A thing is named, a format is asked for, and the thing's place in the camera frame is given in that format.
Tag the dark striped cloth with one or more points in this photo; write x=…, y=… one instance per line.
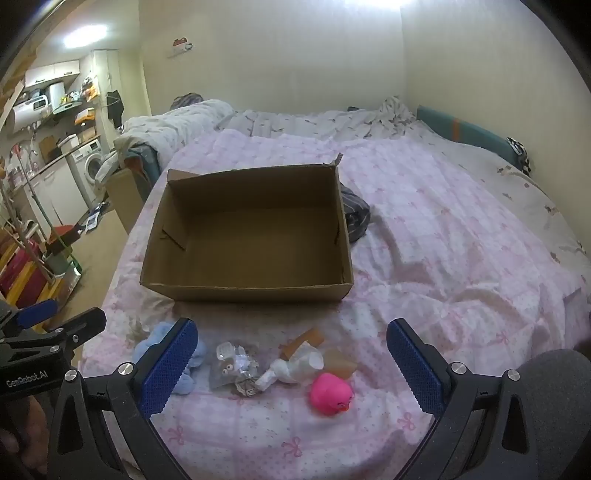
x=355, y=214

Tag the black and white patterned cloth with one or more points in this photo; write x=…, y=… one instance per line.
x=519, y=154

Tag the orange box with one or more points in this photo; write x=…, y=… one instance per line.
x=85, y=117

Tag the white counter cabinet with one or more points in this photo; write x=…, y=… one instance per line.
x=46, y=194

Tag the white washing machine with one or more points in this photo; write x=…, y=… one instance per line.
x=87, y=166

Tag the tall cardboard box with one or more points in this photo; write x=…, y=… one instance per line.
x=124, y=198

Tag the dark cloth bundle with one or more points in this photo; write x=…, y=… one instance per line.
x=187, y=99

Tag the pink plush toy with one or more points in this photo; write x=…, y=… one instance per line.
x=328, y=392

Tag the white water heater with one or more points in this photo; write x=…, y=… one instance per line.
x=30, y=113

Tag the orange dustpan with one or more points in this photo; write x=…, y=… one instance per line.
x=62, y=237

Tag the teal and orange cushion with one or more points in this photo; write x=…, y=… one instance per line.
x=143, y=164

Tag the red case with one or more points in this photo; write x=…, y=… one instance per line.
x=16, y=272

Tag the papers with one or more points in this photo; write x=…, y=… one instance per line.
x=92, y=221

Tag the white rumpled duvet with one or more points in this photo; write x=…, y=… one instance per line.
x=175, y=124

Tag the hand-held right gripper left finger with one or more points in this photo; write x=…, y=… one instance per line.
x=168, y=364

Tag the teal bolster with orange band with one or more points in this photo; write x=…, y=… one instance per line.
x=480, y=136

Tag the blue fluffy scrunchie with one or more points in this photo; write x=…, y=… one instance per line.
x=150, y=339

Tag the white fluffy scrunchie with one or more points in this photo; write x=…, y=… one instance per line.
x=295, y=364

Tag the person's left hand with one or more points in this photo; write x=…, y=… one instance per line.
x=27, y=429

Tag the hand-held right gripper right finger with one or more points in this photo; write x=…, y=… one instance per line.
x=413, y=369

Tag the beige lace scrunchie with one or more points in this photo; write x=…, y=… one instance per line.
x=137, y=330

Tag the grey foam cover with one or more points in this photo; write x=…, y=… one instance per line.
x=563, y=406

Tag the brown cardboard scrap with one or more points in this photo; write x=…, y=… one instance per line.
x=307, y=337

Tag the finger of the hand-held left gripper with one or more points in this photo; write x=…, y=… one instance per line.
x=37, y=311
x=81, y=326

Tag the bed with pink quilt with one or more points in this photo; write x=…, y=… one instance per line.
x=461, y=258

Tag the tan paper scrap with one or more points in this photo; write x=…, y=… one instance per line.
x=341, y=364

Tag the clear plastic bag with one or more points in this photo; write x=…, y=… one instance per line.
x=231, y=364

